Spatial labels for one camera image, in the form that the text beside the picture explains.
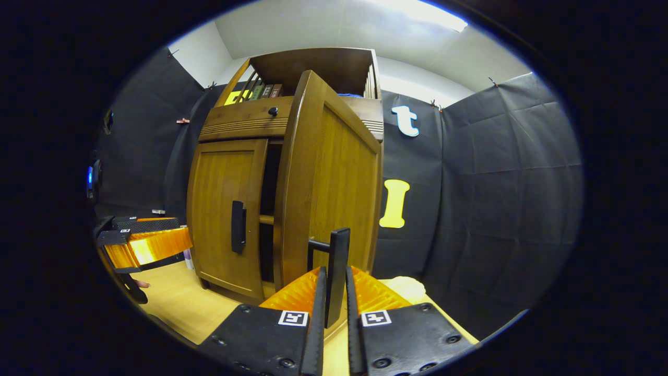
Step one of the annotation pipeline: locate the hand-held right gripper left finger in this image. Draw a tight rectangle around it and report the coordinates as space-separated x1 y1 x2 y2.
197 266 328 376

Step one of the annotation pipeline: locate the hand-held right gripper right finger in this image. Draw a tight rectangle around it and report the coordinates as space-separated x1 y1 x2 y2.
344 265 474 376

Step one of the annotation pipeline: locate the black door handle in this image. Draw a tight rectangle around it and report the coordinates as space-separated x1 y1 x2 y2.
308 227 351 330
231 201 247 255

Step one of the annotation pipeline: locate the wooden shoe cabinet door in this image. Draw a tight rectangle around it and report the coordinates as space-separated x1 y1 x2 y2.
187 138 269 303
273 69 383 293

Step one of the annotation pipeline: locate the wooden double-door shoe cabinet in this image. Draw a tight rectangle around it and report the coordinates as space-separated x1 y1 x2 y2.
187 47 385 306

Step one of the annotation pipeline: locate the wooden cabinet drawer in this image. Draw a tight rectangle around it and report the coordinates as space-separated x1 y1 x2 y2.
198 96 385 143

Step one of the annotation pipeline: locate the cream crumpled bag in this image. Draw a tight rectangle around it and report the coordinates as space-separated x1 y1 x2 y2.
389 276 426 303

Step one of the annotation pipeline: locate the device with blue light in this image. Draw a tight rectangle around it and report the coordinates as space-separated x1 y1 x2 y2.
86 159 102 202

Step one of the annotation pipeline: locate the black backdrop cloth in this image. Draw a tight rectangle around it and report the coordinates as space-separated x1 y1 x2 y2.
94 46 584 340

